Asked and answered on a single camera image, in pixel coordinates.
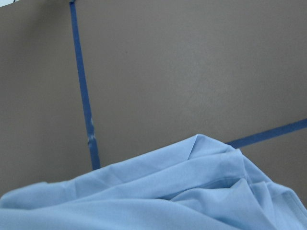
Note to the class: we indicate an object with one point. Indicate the light blue t-shirt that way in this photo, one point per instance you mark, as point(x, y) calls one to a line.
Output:
point(196, 184)

